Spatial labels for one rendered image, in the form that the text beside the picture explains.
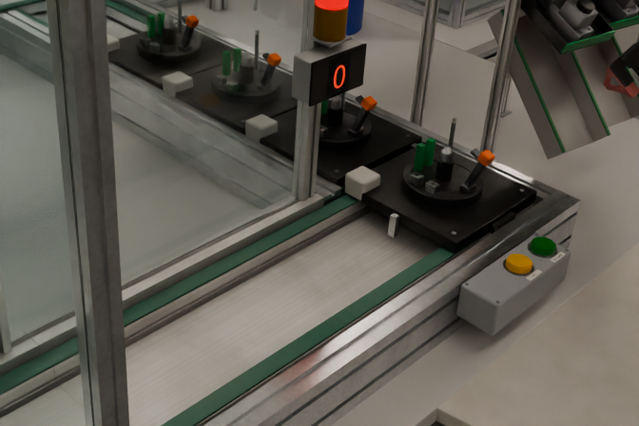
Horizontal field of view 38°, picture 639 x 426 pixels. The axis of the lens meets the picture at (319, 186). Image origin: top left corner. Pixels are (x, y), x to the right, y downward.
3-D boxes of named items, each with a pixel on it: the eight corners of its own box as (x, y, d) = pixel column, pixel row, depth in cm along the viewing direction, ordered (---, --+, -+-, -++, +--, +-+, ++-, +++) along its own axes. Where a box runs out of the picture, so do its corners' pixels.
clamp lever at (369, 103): (362, 130, 172) (377, 102, 166) (355, 134, 170) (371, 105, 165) (349, 118, 173) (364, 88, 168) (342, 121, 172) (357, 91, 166)
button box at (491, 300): (565, 280, 153) (572, 249, 149) (492, 338, 139) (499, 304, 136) (529, 261, 156) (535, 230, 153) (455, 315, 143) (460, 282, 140)
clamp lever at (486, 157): (475, 185, 157) (496, 156, 152) (469, 190, 156) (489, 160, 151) (460, 171, 159) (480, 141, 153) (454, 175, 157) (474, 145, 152)
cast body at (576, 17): (585, 42, 163) (607, 13, 158) (570, 48, 161) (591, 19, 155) (553, 9, 166) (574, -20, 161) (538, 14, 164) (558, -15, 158)
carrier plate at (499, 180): (535, 200, 164) (537, 190, 162) (455, 253, 148) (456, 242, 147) (427, 148, 177) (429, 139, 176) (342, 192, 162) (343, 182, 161)
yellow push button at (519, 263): (534, 271, 145) (537, 261, 144) (521, 281, 143) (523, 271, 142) (513, 260, 147) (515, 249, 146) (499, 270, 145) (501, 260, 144)
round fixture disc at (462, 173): (497, 189, 162) (499, 179, 161) (450, 219, 153) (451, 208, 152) (434, 158, 170) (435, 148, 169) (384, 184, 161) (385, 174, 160)
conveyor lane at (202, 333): (525, 242, 168) (535, 195, 163) (153, 502, 114) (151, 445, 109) (403, 179, 184) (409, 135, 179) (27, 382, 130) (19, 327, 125)
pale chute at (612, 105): (631, 119, 185) (648, 110, 182) (589, 134, 178) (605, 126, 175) (574, -9, 188) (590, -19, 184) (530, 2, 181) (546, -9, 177)
